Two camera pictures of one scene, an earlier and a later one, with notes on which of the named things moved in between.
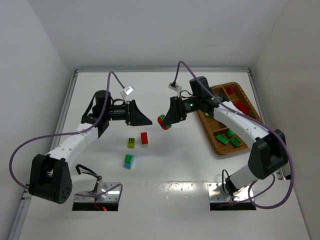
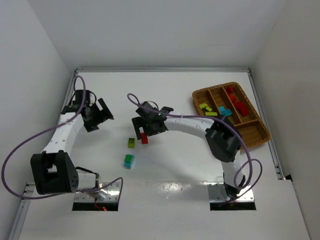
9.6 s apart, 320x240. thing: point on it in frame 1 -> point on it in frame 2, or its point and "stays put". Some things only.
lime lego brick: [131, 142] stays put
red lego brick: [144, 138] stays put
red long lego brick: [242, 107] stays put
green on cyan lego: [128, 160] stays put
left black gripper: [129, 112] -> [96, 117]
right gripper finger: [174, 108] -> [151, 129]
